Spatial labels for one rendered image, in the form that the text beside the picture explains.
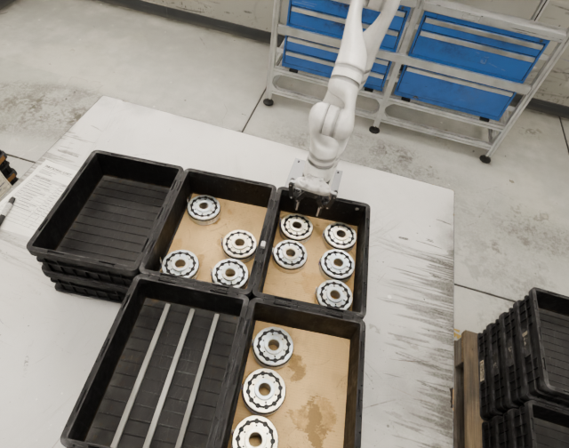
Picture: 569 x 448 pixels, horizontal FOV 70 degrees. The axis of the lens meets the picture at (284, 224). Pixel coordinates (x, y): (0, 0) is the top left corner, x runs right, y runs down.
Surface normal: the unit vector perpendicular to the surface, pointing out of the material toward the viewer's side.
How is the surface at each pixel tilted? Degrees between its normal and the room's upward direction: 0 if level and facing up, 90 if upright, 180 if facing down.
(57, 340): 0
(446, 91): 90
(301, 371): 0
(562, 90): 90
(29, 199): 0
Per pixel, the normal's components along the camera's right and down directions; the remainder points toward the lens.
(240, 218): 0.11, -0.62
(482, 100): -0.26, 0.74
